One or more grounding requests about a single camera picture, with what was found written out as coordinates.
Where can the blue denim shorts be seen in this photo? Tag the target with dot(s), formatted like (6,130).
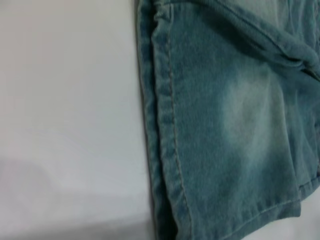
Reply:
(212,140)

